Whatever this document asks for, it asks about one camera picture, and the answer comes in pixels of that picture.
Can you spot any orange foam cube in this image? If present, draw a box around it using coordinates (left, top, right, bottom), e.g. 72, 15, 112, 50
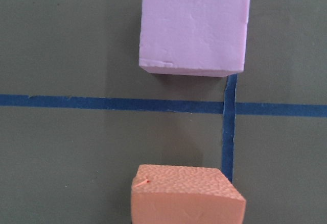
131, 164, 246, 224

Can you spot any pink foam cube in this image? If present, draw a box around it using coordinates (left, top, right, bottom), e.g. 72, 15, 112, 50
139, 0, 250, 77

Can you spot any brown paper table cover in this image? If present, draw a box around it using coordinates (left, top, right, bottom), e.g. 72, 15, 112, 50
1, 0, 326, 223

